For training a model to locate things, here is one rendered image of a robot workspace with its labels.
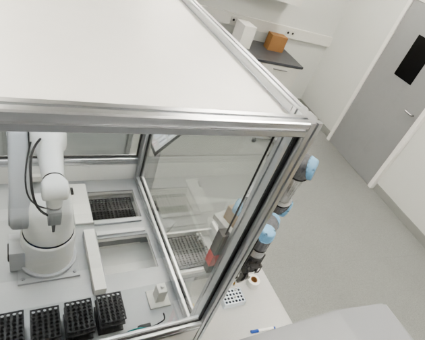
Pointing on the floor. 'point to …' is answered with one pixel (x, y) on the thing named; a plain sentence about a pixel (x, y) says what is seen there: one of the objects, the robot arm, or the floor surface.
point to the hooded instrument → (343, 326)
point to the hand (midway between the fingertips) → (235, 279)
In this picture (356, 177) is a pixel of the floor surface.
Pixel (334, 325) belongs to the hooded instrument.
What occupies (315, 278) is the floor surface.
